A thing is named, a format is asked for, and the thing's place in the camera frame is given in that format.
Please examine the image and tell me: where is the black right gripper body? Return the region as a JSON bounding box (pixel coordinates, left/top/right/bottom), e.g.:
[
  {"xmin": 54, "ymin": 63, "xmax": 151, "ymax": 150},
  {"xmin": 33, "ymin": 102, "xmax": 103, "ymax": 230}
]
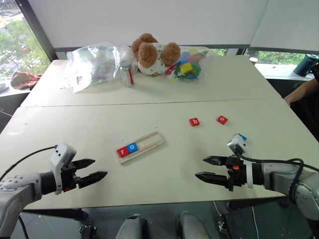
[{"xmin": 225, "ymin": 155, "xmax": 247, "ymax": 192}]

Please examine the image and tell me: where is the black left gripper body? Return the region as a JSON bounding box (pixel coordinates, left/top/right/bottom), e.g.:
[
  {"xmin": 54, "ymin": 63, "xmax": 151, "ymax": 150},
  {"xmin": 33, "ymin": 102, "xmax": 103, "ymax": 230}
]
[{"xmin": 61, "ymin": 161, "xmax": 82, "ymax": 192}]

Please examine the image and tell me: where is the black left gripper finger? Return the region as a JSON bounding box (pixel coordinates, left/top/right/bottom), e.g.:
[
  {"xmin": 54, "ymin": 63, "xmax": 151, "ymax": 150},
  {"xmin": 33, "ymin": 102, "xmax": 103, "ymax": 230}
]
[
  {"xmin": 72, "ymin": 158, "xmax": 96, "ymax": 170},
  {"xmin": 76, "ymin": 171, "xmax": 108, "ymax": 189}
]

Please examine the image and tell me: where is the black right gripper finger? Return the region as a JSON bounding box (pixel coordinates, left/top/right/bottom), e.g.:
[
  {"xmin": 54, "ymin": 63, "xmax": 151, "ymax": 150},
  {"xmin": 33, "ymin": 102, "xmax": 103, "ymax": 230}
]
[
  {"xmin": 195, "ymin": 171, "xmax": 228, "ymax": 185},
  {"xmin": 203, "ymin": 156, "xmax": 227, "ymax": 166}
]

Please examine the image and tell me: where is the wooden letter tray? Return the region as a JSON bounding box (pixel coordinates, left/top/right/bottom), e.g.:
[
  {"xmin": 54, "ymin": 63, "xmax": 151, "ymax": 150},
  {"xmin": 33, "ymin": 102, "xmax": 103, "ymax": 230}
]
[{"xmin": 116, "ymin": 131, "xmax": 166, "ymax": 165}]

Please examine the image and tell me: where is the blue letter tile o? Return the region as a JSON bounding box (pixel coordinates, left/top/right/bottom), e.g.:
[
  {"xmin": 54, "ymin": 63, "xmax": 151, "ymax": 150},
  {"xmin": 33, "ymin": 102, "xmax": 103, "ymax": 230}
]
[{"xmin": 126, "ymin": 142, "xmax": 139, "ymax": 154}]

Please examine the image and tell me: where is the bag of colourful blocks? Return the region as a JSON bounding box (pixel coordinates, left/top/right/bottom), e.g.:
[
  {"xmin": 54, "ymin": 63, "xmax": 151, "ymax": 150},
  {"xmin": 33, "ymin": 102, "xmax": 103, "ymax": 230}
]
[{"xmin": 164, "ymin": 46, "xmax": 216, "ymax": 84}]

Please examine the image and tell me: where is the grey rounded shape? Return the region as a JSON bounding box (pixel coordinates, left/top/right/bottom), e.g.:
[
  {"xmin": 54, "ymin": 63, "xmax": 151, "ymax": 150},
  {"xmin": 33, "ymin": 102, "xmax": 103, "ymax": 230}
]
[
  {"xmin": 116, "ymin": 215, "xmax": 150, "ymax": 239},
  {"xmin": 175, "ymin": 211, "xmax": 210, "ymax": 239}
]

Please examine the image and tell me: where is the bystander dark clothing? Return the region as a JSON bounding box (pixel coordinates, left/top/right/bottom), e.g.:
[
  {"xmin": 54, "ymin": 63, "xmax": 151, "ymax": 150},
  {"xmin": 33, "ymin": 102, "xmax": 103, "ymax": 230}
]
[{"xmin": 290, "ymin": 63, "xmax": 319, "ymax": 143}]

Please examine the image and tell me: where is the clear jar silver lid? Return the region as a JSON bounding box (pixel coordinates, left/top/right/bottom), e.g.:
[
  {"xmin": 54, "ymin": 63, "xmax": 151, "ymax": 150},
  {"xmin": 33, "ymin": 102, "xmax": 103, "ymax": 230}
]
[{"xmin": 120, "ymin": 61, "xmax": 136, "ymax": 88}]

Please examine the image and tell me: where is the clear crumpled plastic bag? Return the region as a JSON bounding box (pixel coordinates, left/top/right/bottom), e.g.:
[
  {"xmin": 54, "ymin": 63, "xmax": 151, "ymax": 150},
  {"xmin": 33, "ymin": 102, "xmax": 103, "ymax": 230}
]
[{"xmin": 59, "ymin": 41, "xmax": 137, "ymax": 94}]

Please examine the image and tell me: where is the red-brown crumpled cloth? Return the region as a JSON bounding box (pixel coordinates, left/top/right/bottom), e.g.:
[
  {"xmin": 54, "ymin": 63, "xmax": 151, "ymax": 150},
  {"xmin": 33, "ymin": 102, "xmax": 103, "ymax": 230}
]
[{"xmin": 10, "ymin": 71, "xmax": 42, "ymax": 91}]

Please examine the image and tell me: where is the brown white teddy bear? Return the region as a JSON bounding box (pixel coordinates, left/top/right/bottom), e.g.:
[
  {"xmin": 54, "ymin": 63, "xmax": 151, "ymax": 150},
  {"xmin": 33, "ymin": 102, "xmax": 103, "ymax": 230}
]
[{"xmin": 131, "ymin": 33, "xmax": 182, "ymax": 77}]

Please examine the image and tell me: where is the dark green tumbler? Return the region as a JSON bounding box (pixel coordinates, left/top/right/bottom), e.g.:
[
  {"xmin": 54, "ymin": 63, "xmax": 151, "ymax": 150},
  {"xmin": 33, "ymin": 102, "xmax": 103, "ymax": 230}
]
[{"xmin": 293, "ymin": 53, "xmax": 319, "ymax": 77}]

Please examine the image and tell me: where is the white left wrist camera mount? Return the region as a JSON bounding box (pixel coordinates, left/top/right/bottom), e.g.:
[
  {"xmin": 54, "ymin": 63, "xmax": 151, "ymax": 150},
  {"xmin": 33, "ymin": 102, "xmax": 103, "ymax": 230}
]
[{"xmin": 49, "ymin": 143, "xmax": 77, "ymax": 195}]

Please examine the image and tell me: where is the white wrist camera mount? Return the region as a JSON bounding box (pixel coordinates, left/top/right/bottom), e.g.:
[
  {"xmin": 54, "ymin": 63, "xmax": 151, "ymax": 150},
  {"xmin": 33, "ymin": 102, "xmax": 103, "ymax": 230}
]
[
  {"xmin": 49, "ymin": 143, "xmax": 77, "ymax": 195},
  {"xmin": 226, "ymin": 133, "xmax": 254, "ymax": 189}
]

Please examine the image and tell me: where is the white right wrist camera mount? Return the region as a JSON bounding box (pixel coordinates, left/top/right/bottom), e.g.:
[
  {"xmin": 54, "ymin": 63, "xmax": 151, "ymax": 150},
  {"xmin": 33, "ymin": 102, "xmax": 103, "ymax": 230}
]
[{"xmin": 226, "ymin": 133, "xmax": 254, "ymax": 189}]

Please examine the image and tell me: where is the black table frame bar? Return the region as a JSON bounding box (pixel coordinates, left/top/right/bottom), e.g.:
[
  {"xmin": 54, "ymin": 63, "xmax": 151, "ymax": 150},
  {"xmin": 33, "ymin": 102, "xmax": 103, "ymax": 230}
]
[
  {"xmin": 22, "ymin": 208, "xmax": 88, "ymax": 221},
  {"xmin": 225, "ymin": 198, "xmax": 290, "ymax": 210}
]

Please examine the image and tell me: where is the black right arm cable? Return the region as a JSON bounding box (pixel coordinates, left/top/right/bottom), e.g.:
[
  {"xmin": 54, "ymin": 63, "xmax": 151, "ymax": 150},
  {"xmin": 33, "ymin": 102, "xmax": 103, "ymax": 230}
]
[{"xmin": 239, "ymin": 153, "xmax": 319, "ymax": 205}]

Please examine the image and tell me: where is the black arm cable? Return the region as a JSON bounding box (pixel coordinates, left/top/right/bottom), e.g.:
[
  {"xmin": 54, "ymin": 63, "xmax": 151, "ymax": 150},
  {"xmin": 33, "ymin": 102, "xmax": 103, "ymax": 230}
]
[
  {"xmin": 239, "ymin": 153, "xmax": 319, "ymax": 205},
  {"xmin": 0, "ymin": 145, "xmax": 57, "ymax": 239}
]

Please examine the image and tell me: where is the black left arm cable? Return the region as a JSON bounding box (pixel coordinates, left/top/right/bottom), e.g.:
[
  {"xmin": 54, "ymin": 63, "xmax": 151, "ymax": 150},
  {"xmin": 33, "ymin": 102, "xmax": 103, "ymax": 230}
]
[{"xmin": 0, "ymin": 145, "xmax": 57, "ymax": 239}]

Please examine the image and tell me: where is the black metal bracket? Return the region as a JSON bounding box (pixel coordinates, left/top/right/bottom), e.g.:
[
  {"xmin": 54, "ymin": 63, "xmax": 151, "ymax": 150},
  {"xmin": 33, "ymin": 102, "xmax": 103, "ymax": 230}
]
[
  {"xmin": 217, "ymin": 213, "xmax": 235, "ymax": 239},
  {"xmin": 79, "ymin": 225, "xmax": 97, "ymax": 239}
]

